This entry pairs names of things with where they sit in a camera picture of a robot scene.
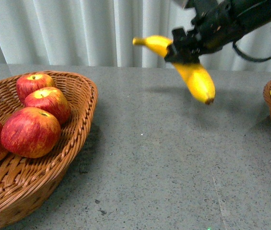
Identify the red apple yellow top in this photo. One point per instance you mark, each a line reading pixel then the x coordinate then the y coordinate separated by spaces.
pixel 52 100

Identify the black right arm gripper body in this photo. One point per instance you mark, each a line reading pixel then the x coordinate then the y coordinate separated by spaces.
pixel 215 25

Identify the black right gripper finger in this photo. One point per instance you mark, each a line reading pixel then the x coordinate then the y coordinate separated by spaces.
pixel 180 56
pixel 180 37

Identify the pale green curtain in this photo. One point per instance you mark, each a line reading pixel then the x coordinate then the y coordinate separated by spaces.
pixel 86 32

